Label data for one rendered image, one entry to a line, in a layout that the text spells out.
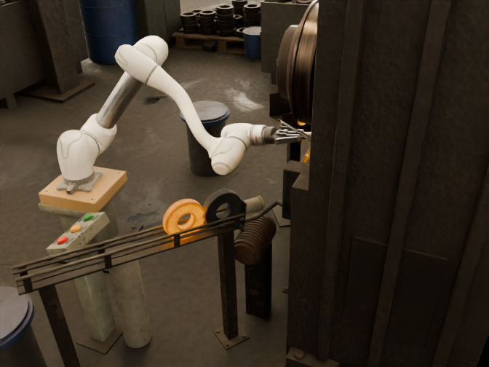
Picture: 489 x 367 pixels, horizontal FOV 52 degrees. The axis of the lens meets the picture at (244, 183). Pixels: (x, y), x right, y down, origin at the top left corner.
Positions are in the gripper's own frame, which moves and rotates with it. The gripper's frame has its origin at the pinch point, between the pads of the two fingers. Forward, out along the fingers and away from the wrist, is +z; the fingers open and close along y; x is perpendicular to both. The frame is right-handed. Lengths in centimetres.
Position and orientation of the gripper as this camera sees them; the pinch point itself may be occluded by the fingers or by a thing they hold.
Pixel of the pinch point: (310, 135)
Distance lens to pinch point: 209.9
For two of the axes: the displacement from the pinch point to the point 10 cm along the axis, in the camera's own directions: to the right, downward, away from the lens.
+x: -2.0, -8.5, -4.9
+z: 8.8, 0.6, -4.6
